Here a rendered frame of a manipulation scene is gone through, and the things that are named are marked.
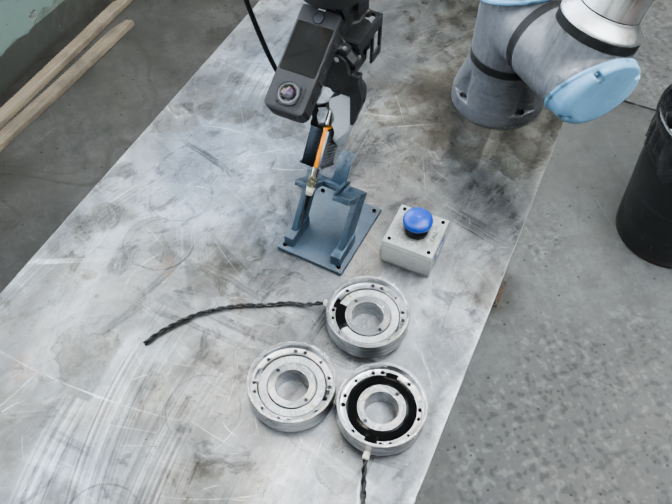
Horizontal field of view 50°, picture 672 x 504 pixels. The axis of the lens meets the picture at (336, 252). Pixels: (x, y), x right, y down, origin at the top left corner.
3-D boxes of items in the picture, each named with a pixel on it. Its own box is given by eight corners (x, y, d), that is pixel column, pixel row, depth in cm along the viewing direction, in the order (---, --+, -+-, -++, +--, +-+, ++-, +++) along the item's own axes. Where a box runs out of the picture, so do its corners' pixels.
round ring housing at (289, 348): (235, 421, 85) (232, 406, 81) (268, 346, 91) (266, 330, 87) (319, 448, 83) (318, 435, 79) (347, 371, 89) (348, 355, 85)
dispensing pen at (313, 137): (282, 227, 88) (317, 94, 82) (296, 219, 92) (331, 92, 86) (297, 233, 87) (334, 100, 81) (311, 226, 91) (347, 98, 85)
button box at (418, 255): (428, 278, 97) (432, 256, 93) (380, 260, 99) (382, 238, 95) (448, 235, 101) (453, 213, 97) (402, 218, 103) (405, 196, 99)
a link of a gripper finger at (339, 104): (377, 126, 88) (373, 64, 81) (355, 157, 85) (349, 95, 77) (354, 120, 89) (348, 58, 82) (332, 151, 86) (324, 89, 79)
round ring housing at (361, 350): (419, 310, 94) (422, 293, 91) (388, 375, 88) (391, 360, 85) (346, 281, 96) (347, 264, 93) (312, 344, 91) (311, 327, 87)
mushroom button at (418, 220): (423, 255, 96) (427, 232, 92) (395, 245, 97) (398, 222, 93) (433, 233, 98) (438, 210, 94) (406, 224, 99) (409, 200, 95)
